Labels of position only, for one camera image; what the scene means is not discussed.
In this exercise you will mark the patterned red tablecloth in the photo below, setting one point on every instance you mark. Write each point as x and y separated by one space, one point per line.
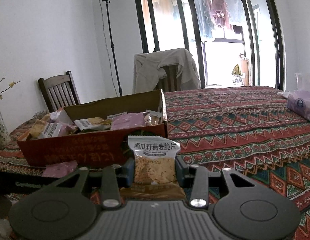
251 130

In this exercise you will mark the white crisp snack packet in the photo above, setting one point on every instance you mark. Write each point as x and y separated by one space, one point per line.
93 124

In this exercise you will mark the purple tissue pack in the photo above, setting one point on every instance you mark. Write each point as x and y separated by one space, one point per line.
299 100

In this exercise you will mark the studio light on stand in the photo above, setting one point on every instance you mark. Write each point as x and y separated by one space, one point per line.
110 49

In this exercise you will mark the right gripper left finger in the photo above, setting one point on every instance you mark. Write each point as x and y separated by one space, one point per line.
69 207

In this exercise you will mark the pink snack packet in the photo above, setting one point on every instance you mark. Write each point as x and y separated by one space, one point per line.
129 120

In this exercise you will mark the white floral vase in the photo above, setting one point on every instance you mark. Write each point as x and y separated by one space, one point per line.
4 135

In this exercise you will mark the dark wooden chair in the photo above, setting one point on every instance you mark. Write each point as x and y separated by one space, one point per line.
59 91

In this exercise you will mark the chair with beige jacket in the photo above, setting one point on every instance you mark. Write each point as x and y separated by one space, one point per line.
170 83

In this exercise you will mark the pumpkin seed oat crisp packet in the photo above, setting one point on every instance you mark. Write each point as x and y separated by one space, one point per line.
154 159

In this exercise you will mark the red cardboard snack box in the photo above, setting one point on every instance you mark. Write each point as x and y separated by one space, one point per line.
101 148

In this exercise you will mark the dark red hanging garment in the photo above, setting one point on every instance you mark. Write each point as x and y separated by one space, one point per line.
220 14

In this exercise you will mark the blue hanging garment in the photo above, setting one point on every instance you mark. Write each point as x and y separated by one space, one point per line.
204 19

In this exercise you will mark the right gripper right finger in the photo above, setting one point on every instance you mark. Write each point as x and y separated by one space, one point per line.
229 205

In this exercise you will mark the beige jacket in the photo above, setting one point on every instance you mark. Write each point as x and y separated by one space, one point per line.
149 68

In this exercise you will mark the black sliding door frame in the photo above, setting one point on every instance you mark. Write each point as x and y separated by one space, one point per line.
233 42

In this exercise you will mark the yellow flower branches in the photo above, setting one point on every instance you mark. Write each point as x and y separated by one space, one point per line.
4 88

